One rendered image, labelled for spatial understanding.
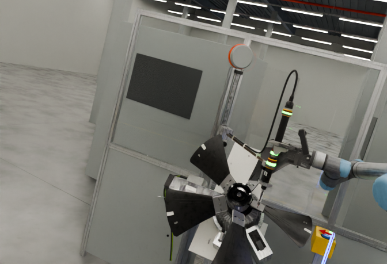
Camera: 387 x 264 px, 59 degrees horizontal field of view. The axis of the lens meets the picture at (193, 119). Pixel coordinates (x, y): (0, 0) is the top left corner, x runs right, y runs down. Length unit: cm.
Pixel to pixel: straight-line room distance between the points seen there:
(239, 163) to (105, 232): 140
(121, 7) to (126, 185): 529
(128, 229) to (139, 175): 45
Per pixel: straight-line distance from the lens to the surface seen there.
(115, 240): 296
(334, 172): 162
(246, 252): 167
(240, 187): 167
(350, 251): 252
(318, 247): 198
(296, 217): 175
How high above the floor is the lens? 174
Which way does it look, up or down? 8 degrees down
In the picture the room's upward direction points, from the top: 15 degrees clockwise
